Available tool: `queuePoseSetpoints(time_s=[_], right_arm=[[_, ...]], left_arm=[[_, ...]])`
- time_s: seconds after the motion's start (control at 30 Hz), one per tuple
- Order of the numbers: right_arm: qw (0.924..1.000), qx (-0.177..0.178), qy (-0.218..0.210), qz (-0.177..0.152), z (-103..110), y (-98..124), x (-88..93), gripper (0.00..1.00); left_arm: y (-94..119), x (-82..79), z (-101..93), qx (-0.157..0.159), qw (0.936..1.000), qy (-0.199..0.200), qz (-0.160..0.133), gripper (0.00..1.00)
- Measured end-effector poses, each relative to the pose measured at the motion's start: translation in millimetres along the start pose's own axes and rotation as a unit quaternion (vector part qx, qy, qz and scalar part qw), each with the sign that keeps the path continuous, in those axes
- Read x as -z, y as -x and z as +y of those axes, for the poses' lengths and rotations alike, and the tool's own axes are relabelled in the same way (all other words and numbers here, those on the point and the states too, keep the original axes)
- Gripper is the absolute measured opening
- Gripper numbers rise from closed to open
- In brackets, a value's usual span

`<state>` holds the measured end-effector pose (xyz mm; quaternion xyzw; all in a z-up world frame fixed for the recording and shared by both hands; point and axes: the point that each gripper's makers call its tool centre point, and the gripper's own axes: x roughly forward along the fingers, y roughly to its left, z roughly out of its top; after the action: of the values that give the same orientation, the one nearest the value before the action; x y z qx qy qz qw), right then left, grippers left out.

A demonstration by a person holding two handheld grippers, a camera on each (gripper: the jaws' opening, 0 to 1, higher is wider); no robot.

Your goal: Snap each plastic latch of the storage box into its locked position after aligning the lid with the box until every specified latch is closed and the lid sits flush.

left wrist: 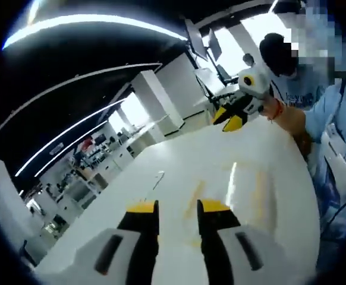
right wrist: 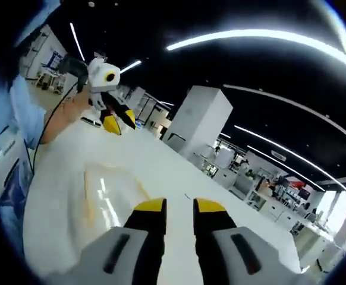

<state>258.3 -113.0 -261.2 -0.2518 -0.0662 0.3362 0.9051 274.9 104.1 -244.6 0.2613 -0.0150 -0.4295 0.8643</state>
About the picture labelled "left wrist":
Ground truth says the red string bracelet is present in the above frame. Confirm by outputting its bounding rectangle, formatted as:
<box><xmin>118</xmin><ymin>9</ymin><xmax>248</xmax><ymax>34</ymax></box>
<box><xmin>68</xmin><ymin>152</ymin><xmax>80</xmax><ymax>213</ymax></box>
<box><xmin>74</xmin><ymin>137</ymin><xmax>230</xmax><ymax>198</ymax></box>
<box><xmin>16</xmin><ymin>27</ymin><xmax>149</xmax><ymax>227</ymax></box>
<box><xmin>267</xmin><ymin>99</ymin><xmax>285</xmax><ymax>122</ymax></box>

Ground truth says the white chest-worn device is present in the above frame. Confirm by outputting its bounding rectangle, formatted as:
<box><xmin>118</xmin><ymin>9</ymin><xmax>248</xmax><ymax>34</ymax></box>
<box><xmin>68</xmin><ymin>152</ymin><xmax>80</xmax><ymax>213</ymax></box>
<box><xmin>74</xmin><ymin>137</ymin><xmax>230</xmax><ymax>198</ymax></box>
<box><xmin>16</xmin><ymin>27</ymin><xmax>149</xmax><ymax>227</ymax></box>
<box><xmin>321</xmin><ymin>123</ymin><xmax>346</xmax><ymax>192</ymax></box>

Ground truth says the person's right hand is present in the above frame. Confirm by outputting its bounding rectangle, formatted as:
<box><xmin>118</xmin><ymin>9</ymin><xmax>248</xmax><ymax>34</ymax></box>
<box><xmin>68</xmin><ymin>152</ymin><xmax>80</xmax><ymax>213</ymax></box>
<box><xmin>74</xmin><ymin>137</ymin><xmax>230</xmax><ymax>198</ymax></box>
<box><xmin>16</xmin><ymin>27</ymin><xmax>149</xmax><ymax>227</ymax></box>
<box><xmin>262</xmin><ymin>97</ymin><xmax>282</xmax><ymax>121</ymax></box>

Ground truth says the white square pillar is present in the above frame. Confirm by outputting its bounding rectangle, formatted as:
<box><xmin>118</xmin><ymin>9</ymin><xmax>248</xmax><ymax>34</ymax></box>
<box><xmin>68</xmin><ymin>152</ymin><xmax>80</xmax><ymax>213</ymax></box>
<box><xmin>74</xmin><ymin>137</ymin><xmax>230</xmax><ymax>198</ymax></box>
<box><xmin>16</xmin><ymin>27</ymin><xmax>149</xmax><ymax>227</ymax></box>
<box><xmin>0</xmin><ymin>156</ymin><xmax>33</xmax><ymax>247</ymax></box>
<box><xmin>130</xmin><ymin>69</ymin><xmax>186</xmax><ymax>138</ymax></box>

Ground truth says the white panel screen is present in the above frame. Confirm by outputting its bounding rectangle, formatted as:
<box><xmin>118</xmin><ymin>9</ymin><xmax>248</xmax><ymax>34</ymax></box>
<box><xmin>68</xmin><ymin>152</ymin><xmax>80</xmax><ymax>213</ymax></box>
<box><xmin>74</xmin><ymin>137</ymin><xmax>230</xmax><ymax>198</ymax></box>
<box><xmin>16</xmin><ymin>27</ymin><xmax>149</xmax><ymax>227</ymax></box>
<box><xmin>194</xmin><ymin>67</ymin><xmax>218</xmax><ymax>99</ymax></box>

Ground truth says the row of white office desks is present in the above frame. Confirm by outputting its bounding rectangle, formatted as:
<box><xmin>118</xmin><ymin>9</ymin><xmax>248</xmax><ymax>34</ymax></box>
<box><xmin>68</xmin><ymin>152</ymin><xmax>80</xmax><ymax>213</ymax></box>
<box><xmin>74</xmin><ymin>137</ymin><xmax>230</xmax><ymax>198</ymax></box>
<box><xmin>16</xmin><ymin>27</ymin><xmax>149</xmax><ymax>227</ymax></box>
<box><xmin>27</xmin><ymin>127</ymin><xmax>162</xmax><ymax>229</ymax></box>

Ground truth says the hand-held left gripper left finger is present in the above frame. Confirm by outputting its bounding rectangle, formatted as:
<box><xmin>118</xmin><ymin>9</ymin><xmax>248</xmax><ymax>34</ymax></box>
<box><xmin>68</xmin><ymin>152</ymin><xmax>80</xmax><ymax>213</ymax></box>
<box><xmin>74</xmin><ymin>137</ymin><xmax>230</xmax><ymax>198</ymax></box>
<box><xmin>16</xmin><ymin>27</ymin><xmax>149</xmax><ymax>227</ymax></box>
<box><xmin>80</xmin><ymin>199</ymin><xmax>161</xmax><ymax>285</ymax></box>

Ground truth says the person in blue shirt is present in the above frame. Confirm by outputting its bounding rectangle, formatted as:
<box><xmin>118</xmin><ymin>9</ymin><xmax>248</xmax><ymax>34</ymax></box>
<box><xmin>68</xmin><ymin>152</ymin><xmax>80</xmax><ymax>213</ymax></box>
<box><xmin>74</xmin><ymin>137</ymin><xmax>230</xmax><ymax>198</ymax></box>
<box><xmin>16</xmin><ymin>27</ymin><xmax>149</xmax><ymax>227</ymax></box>
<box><xmin>303</xmin><ymin>75</ymin><xmax>346</xmax><ymax>268</ymax></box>

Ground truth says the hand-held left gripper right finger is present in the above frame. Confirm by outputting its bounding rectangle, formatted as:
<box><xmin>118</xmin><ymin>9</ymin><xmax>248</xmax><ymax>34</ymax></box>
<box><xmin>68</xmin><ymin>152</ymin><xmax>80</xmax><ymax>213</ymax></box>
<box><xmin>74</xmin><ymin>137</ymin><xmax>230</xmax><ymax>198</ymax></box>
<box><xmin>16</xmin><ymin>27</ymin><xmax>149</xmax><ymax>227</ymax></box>
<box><xmin>196</xmin><ymin>198</ymin><xmax>284</xmax><ymax>285</ymax></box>

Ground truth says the transparent plastic bag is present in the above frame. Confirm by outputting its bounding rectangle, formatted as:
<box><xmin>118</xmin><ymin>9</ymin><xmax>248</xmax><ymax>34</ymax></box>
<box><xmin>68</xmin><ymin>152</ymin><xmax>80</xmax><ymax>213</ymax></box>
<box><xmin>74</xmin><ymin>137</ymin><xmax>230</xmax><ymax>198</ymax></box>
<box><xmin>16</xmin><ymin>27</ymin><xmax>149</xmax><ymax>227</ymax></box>
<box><xmin>184</xmin><ymin>161</ymin><xmax>281</xmax><ymax>247</ymax></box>

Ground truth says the long ceiling light strip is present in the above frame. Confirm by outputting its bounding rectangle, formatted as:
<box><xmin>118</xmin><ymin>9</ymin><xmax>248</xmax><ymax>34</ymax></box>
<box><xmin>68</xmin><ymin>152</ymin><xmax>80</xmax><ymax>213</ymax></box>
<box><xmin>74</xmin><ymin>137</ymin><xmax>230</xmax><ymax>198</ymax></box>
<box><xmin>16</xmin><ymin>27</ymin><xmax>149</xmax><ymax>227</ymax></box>
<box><xmin>14</xmin><ymin>99</ymin><xmax>127</xmax><ymax>176</ymax></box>
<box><xmin>2</xmin><ymin>14</ymin><xmax>190</xmax><ymax>50</ymax></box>

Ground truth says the black computer monitor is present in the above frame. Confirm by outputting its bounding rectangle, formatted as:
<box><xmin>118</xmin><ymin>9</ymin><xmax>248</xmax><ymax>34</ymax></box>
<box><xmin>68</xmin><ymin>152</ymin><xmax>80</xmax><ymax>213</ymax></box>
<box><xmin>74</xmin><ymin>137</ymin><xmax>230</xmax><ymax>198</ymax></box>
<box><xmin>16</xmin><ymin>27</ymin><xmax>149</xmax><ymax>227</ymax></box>
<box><xmin>207</xmin><ymin>28</ymin><xmax>223</xmax><ymax>60</ymax></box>
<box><xmin>185</xmin><ymin>18</ymin><xmax>206</xmax><ymax>62</ymax></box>

